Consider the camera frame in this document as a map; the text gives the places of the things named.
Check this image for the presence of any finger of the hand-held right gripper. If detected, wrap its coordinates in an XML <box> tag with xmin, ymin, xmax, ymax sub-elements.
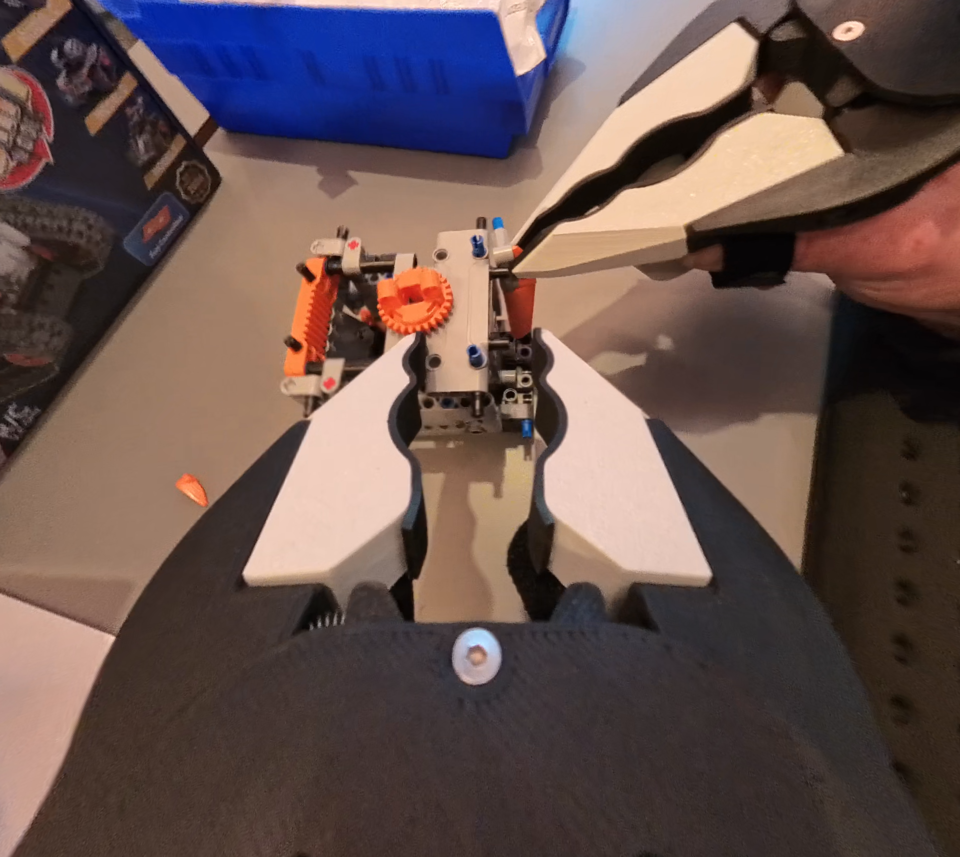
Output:
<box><xmin>516</xmin><ymin>19</ymin><xmax>762</xmax><ymax>251</ymax></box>
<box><xmin>512</xmin><ymin>110</ymin><xmax>846</xmax><ymax>281</ymax></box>

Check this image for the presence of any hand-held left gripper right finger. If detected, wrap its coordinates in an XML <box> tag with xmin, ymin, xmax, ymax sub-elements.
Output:
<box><xmin>527</xmin><ymin>328</ymin><xmax>714</xmax><ymax>592</ymax></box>

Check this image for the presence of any blue storage bin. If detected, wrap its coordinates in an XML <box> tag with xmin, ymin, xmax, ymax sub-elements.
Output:
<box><xmin>101</xmin><ymin>0</ymin><xmax>590</xmax><ymax>161</ymax></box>

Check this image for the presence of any dark blue robot kit box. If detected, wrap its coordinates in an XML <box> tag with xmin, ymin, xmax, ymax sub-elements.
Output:
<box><xmin>0</xmin><ymin>0</ymin><xmax>223</xmax><ymax>479</ymax></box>

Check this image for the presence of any black perforated board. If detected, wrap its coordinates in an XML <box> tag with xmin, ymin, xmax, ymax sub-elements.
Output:
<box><xmin>802</xmin><ymin>294</ymin><xmax>960</xmax><ymax>857</ymax></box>

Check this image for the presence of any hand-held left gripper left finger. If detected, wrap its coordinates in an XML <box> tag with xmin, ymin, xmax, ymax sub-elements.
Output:
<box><xmin>241</xmin><ymin>330</ymin><xmax>430</xmax><ymax>605</ymax></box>

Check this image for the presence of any orange grey claw assembly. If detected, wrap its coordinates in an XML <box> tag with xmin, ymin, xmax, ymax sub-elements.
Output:
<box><xmin>489</xmin><ymin>215</ymin><xmax>540</xmax><ymax>341</ymax></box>

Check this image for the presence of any person's right hand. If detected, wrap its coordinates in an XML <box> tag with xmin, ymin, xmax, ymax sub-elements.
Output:
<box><xmin>660</xmin><ymin>161</ymin><xmax>960</xmax><ymax>338</ymax></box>

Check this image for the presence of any grey orange toy robot model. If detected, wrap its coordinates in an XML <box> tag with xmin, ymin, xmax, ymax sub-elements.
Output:
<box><xmin>281</xmin><ymin>215</ymin><xmax>541</xmax><ymax>442</ymax></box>

